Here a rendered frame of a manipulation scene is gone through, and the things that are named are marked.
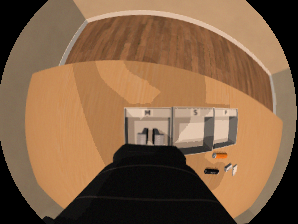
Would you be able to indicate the beige three-compartment tray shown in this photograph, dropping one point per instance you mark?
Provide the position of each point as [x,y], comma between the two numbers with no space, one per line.
[191,135]

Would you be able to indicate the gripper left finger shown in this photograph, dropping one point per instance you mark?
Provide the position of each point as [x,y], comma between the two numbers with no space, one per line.
[142,138]

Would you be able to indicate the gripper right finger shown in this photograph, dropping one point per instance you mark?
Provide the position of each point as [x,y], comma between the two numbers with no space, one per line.
[157,138]

